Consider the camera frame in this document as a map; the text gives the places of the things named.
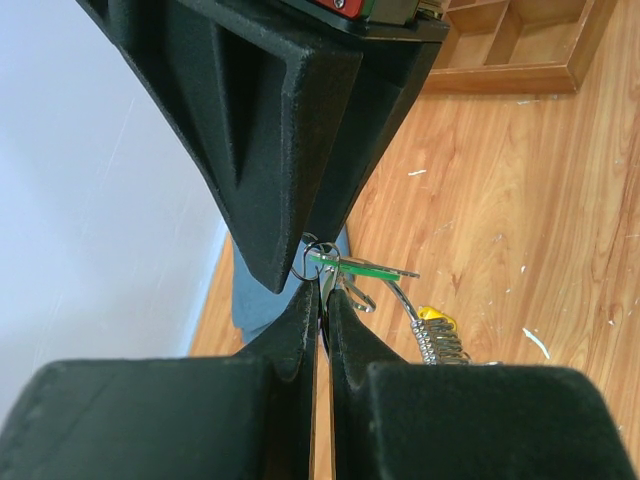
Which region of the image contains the silver metal keyring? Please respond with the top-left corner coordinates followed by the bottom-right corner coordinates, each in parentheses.
top-left (291, 232), bottom-right (504, 366)

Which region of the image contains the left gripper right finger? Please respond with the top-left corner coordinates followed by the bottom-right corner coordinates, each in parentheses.
top-left (327, 290), bottom-right (635, 479)

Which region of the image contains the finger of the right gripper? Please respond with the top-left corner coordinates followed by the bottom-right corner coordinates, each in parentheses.
top-left (82, 1), bottom-right (362, 293)

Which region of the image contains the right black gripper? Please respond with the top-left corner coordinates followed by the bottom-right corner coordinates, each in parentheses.
top-left (177, 1), bottom-right (449, 240)

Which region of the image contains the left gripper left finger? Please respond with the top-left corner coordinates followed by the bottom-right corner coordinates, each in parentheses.
top-left (1, 282), bottom-right (318, 479)

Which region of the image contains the green key tag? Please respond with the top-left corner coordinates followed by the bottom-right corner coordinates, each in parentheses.
top-left (311, 252), bottom-right (420, 281)

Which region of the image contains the wooden compartment tray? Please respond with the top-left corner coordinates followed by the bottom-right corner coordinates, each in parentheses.
top-left (422, 0), bottom-right (617, 95)

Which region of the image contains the folded blue cloth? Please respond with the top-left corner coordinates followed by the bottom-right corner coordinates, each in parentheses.
top-left (230, 224), bottom-right (354, 346)

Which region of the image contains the yellow key tag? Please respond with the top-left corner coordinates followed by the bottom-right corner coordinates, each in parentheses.
top-left (418, 306), bottom-right (457, 330)

